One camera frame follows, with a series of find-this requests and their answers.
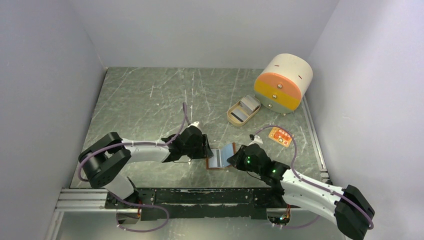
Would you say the grey credit card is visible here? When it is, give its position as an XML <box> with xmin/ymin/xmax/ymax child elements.
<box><xmin>215</xmin><ymin>149</ymin><xmax>222</xmax><ymax>168</ymax></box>

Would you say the brown leather card holder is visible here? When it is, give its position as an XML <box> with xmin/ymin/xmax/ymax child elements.
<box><xmin>206</xmin><ymin>142</ymin><xmax>236</xmax><ymax>170</ymax></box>

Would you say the beige plastic tray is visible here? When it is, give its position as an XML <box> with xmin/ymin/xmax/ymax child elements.
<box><xmin>226</xmin><ymin>98</ymin><xmax>261</xmax><ymax>127</ymax></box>

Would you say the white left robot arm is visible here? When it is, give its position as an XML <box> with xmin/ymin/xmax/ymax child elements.
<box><xmin>78</xmin><ymin>124</ymin><xmax>214</xmax><ymax>208</ymax></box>

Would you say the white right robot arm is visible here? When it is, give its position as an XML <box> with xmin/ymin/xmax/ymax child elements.
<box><xmin>227</xmin><ymin>143</ymin><xmax>375</xmax><ymax>240</ymax></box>

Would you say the orange patterned card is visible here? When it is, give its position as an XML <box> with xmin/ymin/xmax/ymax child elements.
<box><xmin>268</xmin><ymin>126</ymin><xmax>293</xmax><ymax>148</ymax></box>

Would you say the grey card lying in tray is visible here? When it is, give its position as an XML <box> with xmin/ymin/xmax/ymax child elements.
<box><xmin>230</xmin><ymin>109</ymin><xmax>249</xmax><ymax>123</ymax></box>

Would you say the stack of grey cards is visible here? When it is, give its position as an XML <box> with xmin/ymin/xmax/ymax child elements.
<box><xmin>239</xmin><ymin>95</ymin><xmax>261</xmax><ymax>115</ymax></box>

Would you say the round pastel drawer box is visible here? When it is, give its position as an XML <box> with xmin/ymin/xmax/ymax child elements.
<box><xmin>253</xmin><ymin>53</ymin><xmax>313</xmax><ymax>114</ymax></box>

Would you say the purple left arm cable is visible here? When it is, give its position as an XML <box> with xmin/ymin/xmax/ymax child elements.
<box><xmin>77</xmin><ymin>101</ymin><xmax>201</xmax><ymax>233</ymax></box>

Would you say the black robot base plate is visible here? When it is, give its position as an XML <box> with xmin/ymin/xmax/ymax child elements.
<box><xmin>104</xmin><ymin>187</ymin><xmax>288</xmax><ymax>221</ymax></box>

